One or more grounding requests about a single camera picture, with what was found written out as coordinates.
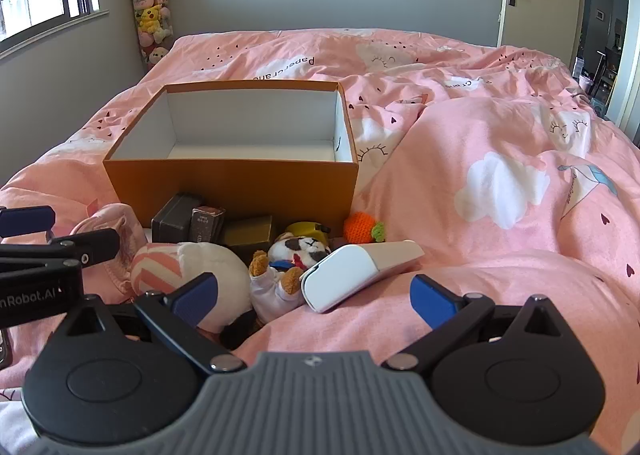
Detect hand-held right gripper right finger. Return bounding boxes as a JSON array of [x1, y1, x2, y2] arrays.
[[382, 274, 576, 376]]

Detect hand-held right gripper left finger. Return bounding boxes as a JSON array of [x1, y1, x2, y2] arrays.
[[50, 272, 247, 377]]

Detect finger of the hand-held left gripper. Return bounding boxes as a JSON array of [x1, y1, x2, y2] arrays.
[[0, 205, 57, 240], [0, 228, 121, 270]]

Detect pink pouch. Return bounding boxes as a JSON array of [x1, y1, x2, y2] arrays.
[[70, 204, 148, 296]]

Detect white plush with black beret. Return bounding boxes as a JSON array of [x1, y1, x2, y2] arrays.
[[131, 241, 258, 336]]

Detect brown card box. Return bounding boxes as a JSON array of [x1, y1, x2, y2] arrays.
[[191, 205, 227, 243]]

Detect dark grey box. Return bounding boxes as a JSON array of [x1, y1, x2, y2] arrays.
[[151, 192, 203, 243]]

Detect gold box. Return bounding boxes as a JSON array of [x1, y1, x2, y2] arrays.
[[222, 215, 273, 248]]

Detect white case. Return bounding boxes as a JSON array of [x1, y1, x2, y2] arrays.
[[299, 240, 425, 313]]

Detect orange crochet fruit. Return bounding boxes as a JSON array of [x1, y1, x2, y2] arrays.
[[343, 212, 386, 243]]

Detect calico cat plush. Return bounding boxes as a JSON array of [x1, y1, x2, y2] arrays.
[[249, 231, 333, 323]]

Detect orange cardboard box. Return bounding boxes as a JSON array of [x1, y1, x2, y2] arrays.
[[102, 80, 360, 231]]

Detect pink cloud print duvet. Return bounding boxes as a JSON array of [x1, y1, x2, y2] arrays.
[[0, 28, 640, 455]]

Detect clear tube of plush toys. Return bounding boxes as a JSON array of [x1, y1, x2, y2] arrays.
[[127, 0, 176, 68]]

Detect beige door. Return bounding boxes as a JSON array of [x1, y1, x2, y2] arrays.
[[497, 0, 590, 67]]

